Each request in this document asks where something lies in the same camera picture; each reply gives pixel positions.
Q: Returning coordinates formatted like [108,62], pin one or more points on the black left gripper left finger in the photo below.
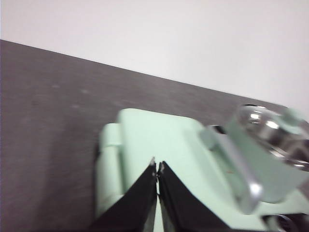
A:
[135,207]

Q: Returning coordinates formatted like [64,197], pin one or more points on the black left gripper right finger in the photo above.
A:
[181,210]

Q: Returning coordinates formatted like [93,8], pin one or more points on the green hinged griddle cover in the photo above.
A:
[164,135]

